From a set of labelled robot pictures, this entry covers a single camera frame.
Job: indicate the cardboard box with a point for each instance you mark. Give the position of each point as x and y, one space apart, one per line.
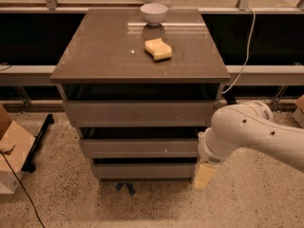
15 144
299 112

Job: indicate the blue tape cross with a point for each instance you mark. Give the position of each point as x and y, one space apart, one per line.
129 186

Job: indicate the cardboard box left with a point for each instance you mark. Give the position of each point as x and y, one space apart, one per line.
15 144

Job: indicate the grey middle drawer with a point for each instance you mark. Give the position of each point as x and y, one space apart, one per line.
140 148

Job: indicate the grey drawer cabinet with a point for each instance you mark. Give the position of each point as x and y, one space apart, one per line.
106 61

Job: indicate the grey drawer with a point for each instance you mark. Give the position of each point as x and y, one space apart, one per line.
133 114
140 148
144 171

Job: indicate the black stand leg right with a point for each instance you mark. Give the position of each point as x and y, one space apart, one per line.
230 100

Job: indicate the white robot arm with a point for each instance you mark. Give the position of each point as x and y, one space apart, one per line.
249 125

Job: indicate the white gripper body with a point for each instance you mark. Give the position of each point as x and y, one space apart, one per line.
207 151

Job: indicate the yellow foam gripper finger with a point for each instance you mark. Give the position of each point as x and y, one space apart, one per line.
204 173

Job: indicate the grey bottom drawer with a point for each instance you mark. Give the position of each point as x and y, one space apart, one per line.
144 171

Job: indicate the black stand leg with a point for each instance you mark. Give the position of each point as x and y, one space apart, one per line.
29 165
230 100

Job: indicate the white ceramic bowl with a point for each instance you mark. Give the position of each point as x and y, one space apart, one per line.
154 13

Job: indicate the grey top drawer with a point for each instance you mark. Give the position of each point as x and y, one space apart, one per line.
133 114

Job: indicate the cardboard box right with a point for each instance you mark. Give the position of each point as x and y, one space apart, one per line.
299 112

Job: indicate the yellow sponge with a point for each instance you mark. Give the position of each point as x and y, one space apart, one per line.
158 49

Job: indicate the black stand leg left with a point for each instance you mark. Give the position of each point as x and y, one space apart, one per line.
29 165

